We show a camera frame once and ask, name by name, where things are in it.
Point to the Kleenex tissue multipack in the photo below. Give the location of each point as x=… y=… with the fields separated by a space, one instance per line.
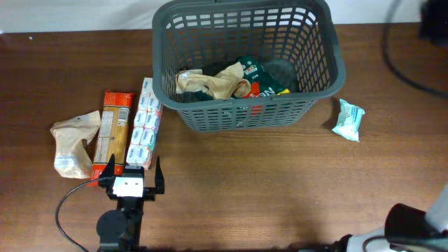
x=145 y=127

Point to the orange spaghetti pasta packet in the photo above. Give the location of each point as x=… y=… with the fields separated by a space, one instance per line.
x=113 y=132

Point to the grey plastic basket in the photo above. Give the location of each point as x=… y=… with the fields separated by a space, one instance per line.
x=295 y=40

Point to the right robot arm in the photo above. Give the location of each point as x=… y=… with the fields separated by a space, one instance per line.
x=405 y=228

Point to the brown paper pouch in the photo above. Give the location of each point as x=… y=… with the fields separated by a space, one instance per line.
x=223 y=85
x=71 y=136

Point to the light teal tissue pack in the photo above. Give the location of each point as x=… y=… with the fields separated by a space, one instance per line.
x=349 y=121

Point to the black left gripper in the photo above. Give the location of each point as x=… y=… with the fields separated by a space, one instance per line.
x=149 y=194

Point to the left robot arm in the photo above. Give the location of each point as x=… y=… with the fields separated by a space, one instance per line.
x=120 y=229

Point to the green Nescafe coffee bag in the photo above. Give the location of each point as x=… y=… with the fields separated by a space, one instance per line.
x=263 y=84

